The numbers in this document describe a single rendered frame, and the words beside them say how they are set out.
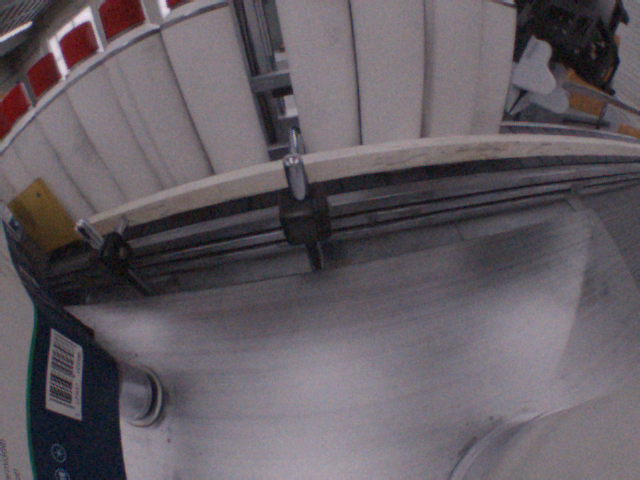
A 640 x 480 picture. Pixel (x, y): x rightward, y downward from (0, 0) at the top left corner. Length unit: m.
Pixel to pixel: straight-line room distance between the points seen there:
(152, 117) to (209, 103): 0.04
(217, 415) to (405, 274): 0.14
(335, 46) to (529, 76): 0.18
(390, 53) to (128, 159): 0.22
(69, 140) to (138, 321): 0.17
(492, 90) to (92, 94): 0.33
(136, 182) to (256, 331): 0.17
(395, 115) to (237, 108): 0.11
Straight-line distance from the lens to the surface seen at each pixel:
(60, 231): 0.35
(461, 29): 0.22
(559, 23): 0.31
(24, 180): 0.36
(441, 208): 0.26
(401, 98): 0.21
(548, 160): 0.35
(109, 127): 0.25
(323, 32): 0.20
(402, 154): 0.22
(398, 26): 0.19
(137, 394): 0.18
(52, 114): 0.28
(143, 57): 0.21
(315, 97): 0.21
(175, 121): 0.22
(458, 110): 0.24
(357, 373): 0.15
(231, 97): 0.21
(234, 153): 0.22
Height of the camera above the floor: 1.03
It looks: 51 degrees down
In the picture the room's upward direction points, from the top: 12 degrees counter-clockwise
